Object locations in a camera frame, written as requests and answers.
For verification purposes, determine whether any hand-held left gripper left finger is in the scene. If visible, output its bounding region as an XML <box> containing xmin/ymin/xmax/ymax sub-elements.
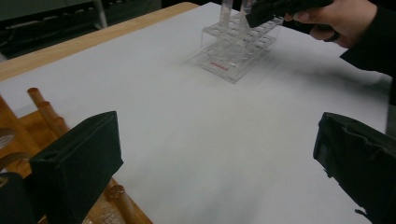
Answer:
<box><xmin>28</xmin><ymin>110</ymin><xmax>124</xmax><ymax>224</ymax></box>

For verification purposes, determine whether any clear acrylic test tube rack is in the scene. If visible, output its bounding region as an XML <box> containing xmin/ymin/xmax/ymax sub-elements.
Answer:
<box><xmin>190</xmin><ymin>12</ymin><xmax>285</xmax><ymax>84</ymax></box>

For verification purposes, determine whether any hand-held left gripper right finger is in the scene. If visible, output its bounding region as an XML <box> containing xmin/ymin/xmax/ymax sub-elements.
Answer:
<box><xmin>312</xmin><ymin>111</ymin><xmax>396</xmax><ymax>224</ymax></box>

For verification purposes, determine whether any white metal stand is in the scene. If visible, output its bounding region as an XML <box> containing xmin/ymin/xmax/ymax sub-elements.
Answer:
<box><xmin>92</xmin><ymin>0</ymin><xmax>108</xmax><ymax>30</ymax></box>

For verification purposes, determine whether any white table sheet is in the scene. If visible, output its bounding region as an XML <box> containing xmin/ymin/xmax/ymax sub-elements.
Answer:
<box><xmin>0</xmin><ymin>1</ymin><xmax>394</xmax><ymax>224</ymax></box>

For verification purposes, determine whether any wooden test tube rack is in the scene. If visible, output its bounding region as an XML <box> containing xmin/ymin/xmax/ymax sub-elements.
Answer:
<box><xmin>0</xmin><ymin>87</ymin><xmax>153</xmax><ymax>224</ymax></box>

